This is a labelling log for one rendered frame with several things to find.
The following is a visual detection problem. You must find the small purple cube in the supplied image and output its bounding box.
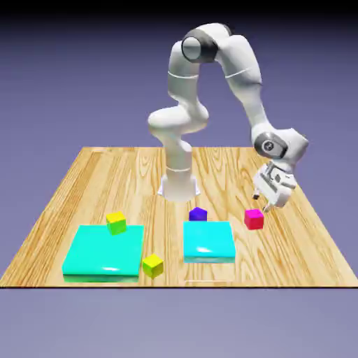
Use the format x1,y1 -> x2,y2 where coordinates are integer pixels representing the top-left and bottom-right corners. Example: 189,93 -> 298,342
188,206 -> 208,222

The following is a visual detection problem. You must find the small magenta cube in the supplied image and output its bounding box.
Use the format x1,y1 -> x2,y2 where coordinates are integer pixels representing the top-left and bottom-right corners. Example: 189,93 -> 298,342
243,208 -> 265,231

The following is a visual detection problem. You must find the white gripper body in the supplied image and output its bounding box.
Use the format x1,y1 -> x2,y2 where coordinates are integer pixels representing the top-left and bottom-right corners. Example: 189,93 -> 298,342
252,164 -> 292,208

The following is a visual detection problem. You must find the large narrow cyan box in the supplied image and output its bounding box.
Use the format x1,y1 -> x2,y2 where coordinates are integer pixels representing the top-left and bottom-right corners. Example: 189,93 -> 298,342
182,220 -> 236,264

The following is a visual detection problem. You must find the large wide cyan box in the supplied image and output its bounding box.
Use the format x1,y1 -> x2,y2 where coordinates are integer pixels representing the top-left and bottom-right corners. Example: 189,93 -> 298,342
62,224 -> 145,283

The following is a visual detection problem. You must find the small yellow cube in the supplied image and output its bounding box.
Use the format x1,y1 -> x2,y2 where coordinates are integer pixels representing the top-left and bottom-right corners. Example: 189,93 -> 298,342
105,210 -> 127,236
141,253 -> 164,280

